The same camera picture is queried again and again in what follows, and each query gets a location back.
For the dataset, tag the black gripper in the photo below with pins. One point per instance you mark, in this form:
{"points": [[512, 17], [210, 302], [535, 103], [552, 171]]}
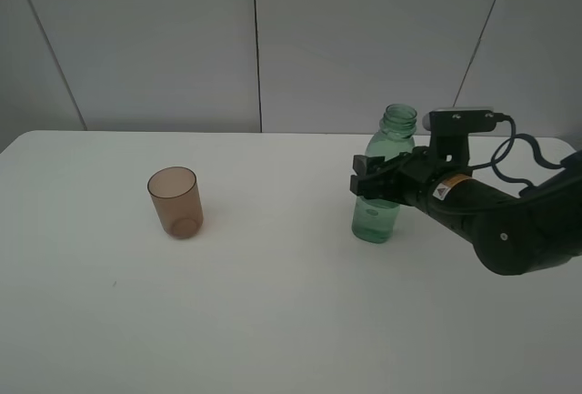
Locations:
{"points": [[415, 175]]}

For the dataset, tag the green transparent plastic bottle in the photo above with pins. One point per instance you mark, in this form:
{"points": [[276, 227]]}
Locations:
{"points": [[374, 220]]}

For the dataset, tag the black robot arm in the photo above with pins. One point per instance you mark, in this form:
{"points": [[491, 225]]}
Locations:
{"points": [[541, 228]]}

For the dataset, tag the translucent pink plastic cup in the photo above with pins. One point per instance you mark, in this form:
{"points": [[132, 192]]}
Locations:
{"points": [[175, 196]]}

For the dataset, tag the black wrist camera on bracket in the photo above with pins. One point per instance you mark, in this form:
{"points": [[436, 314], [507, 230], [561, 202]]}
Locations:
{"points": [[449, 130]]}

